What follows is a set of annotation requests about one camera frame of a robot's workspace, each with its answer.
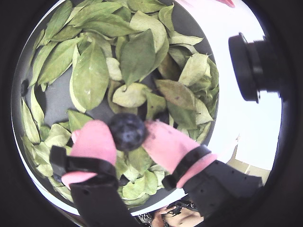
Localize pink-tipped black gripper finger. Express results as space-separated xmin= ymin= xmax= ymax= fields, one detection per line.
xmin=49 ymin=120 xmax=143 ymax=227
xmin=142 ymin=120 xmax=263 ymax=219

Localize dark grey round bowl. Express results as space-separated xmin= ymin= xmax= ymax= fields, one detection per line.
xmin=10 ymin=0 xmax=220 ymax=216

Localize pile of green leaves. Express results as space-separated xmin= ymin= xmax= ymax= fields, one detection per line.
xmin=21 ymin=0 xmax=220 ymax=206

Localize black camera module with lens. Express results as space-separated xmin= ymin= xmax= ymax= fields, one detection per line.
xmin=228 ymin=32 xmax=285 ymax=104

